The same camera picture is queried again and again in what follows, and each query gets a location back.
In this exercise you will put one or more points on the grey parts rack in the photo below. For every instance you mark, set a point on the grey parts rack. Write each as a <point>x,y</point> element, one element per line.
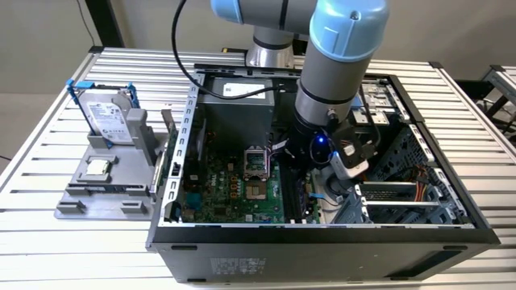
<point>128,169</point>

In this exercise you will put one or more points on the grey power supply unit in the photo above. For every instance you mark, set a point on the grey power supply unit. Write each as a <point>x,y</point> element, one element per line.
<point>238,121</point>

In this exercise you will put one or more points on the black PC case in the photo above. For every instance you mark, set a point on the black PC case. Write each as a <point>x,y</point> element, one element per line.
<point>282,256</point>

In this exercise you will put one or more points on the silver CPU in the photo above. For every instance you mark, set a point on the silver CPU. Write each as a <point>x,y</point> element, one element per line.
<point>98,167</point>

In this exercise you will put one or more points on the grey metal drive cage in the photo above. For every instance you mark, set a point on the grey metal drive cage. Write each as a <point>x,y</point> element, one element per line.
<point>375,90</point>

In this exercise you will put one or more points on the grey metal disk bay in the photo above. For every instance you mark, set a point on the grey metal disk bay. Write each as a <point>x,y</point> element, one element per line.
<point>387,204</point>

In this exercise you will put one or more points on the green motherboard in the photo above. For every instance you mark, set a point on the green motherboard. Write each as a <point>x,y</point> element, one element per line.
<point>226,193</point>

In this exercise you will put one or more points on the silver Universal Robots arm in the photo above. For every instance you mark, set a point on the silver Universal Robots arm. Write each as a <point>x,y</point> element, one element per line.
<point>335,75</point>

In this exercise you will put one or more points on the hard disk in blue carrier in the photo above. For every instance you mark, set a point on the hard disk in blue carrier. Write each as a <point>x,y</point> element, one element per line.
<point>104,114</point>

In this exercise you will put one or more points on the metal slat side table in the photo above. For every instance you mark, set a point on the metal slat side table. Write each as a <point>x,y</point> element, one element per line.
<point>502,74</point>

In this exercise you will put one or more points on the black RAM slot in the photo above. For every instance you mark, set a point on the black RAM slot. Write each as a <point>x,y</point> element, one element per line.
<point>284,199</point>
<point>295,205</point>
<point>290,199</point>

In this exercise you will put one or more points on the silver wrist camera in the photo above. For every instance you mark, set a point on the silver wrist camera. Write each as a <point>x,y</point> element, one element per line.
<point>351,167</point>

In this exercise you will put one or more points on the black upright post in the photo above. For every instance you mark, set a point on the black upright post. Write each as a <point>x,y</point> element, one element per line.
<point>107,24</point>

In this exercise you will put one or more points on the CPU socket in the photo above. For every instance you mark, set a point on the CPU socket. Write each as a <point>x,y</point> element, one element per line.
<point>256,190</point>

